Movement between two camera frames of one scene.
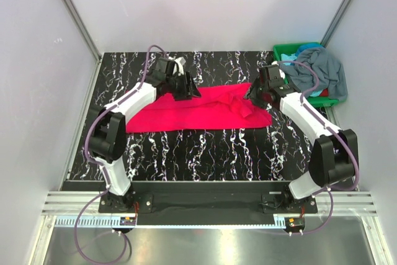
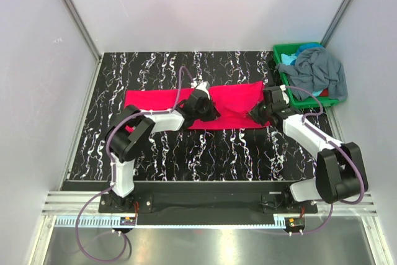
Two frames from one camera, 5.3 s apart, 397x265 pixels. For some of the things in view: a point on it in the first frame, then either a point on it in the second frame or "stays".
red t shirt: [218, 107] stays
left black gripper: [188, 91] -> [214, 114]
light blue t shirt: [291, 57] stays
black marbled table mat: [280, 151] stays
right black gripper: [252, 94] -> [254, 113]
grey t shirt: [329, 69] stays
